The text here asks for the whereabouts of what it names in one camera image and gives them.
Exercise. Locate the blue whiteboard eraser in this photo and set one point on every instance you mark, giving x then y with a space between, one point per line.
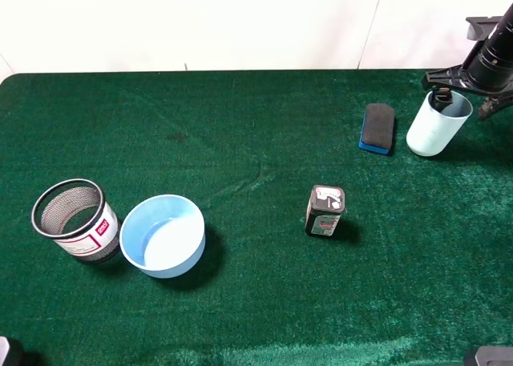
377 133

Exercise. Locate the blue round bowl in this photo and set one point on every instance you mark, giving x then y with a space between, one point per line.
164 236

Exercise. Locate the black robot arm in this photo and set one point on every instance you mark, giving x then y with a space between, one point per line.
486 71

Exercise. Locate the black mesh pen holder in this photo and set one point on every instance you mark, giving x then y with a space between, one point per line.
76 216

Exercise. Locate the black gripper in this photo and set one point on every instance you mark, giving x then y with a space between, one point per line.
486 71

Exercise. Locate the green felt table cloth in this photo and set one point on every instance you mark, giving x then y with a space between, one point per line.
417 272

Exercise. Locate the light blue plastic cup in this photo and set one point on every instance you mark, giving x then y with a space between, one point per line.
432 130

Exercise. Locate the black rectangular tin box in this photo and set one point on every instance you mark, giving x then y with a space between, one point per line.
325 207

